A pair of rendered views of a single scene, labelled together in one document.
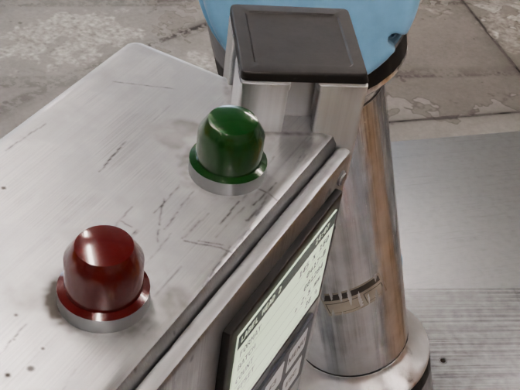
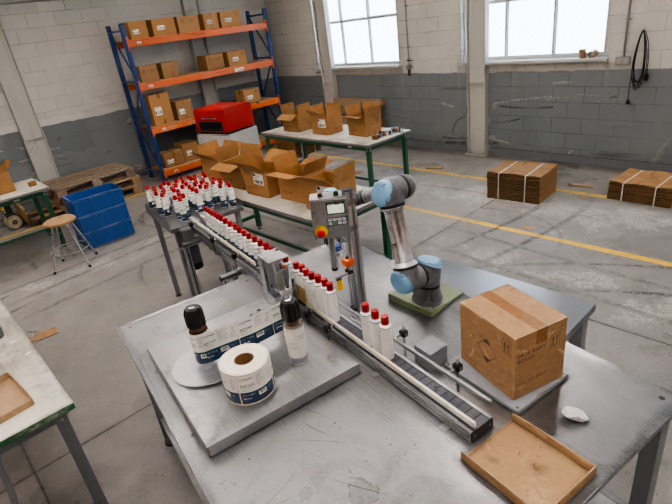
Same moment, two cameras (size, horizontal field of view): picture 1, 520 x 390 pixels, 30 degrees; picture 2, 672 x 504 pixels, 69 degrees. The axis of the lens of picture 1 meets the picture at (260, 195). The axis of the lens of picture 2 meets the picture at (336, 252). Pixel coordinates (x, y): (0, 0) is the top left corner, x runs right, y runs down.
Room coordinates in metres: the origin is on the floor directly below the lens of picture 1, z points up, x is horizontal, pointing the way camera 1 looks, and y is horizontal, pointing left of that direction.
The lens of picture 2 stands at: (-0.45, -1.91, 2.17)
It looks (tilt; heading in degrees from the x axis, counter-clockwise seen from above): 25 degrees down; 71
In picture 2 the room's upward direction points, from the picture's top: 8 degrees counter-clockwise
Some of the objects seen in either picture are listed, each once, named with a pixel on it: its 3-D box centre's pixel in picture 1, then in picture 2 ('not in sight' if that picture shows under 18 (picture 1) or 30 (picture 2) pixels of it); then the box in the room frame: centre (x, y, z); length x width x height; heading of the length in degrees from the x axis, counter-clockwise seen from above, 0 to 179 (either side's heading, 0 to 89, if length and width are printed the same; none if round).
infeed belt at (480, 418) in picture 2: not in sight; (343, 329); (0.17, -0.08, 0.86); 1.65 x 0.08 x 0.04; 102
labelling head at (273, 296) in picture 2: not in sight; (277, 277); (-0.01, 0.32, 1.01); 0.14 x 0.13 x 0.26; 102
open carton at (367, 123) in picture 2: not in sight; (361, 119); (2.16, 3.91, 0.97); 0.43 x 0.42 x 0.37; 18
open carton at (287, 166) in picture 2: not in sight; (302, 176); (0.73, 2.11, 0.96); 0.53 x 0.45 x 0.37; 23
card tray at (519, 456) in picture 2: not in sight; (526, 462); (0.37, -1.05, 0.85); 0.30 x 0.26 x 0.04; 102
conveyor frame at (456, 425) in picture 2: not in sight; (343, 330); (0.17, -0.08, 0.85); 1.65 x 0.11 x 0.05; 102
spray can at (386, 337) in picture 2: not in sight; (386, 336); (0.24, -0.40, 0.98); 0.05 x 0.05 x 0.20
